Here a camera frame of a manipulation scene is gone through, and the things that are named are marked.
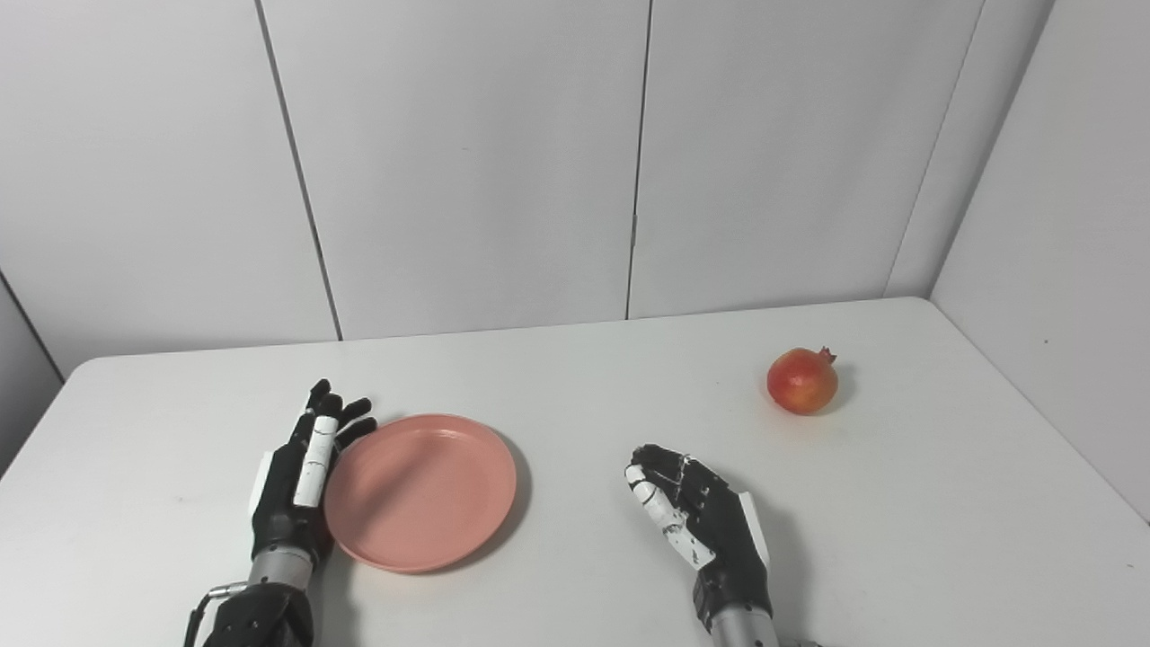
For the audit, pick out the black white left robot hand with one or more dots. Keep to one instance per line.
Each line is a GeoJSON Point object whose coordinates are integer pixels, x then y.
{"type": "Point", "coordinates": [283, 499]}

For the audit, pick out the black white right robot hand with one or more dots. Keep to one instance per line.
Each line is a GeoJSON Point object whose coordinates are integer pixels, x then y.
{"type": "Point", "coordinates": [719, 530]}

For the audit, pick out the pink round plate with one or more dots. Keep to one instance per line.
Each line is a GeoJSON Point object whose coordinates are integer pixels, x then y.
{"type": "Point", "coordinates": [420, 492]}

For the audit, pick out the red pomegranate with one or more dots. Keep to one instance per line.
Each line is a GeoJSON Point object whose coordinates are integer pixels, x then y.
{"type": "Point", "coordinates": [801, 381]}

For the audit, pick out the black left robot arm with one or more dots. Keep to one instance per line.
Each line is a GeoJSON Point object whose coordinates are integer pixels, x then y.
{"type": "Point", "coordinates": [265, 611]}

